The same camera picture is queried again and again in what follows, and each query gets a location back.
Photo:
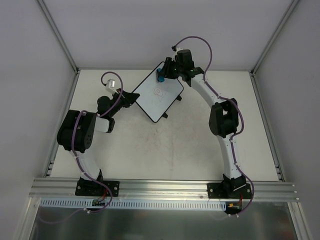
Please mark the right aluminium frame post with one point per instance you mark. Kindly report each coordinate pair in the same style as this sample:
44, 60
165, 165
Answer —
275, 34

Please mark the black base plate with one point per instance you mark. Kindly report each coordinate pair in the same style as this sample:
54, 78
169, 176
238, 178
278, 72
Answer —
88, 188
222, 191

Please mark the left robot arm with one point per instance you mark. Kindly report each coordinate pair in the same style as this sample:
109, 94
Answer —
76, 132

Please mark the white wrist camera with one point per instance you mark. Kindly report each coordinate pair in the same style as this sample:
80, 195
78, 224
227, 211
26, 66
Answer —
175, 49
110, 86

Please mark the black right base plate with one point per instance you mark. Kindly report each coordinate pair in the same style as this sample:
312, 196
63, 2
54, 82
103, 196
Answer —
222, 191

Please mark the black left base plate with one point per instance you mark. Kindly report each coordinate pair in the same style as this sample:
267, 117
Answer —
88, 188

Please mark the white whiteboard black frame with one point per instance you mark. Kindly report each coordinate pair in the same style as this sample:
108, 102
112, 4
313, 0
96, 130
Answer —
155, 97

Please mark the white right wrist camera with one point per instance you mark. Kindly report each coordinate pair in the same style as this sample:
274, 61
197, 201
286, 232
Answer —
175, 49

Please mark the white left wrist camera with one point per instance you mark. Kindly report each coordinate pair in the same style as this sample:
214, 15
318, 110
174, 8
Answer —
110, 86

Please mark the white slotted cable duct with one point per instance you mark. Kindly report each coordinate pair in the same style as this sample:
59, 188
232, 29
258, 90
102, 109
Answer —
139, 204

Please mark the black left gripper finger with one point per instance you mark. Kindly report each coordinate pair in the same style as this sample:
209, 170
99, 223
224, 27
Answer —
132, 97
125, 94

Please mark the aluminium mounting rail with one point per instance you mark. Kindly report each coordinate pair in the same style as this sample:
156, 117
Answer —
181, 190

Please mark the left aluminium frame post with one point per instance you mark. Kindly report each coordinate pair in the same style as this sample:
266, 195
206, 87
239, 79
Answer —
57, 34

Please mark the blue whiteboard eraser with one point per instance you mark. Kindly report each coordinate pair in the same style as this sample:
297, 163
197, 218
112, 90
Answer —
159, 77

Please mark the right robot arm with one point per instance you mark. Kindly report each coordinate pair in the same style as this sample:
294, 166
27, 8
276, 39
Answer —
223, 118

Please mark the whiteboard wire stand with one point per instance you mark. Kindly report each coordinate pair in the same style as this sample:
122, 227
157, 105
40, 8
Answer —
172, 105

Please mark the aluminium frame post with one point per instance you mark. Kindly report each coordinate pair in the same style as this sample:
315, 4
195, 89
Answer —
275, 34
57, 34

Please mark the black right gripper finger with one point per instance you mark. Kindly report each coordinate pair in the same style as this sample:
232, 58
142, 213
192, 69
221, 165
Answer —
168, 64
166, 73

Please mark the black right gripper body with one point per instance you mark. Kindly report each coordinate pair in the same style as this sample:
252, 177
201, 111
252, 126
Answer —
169, 69

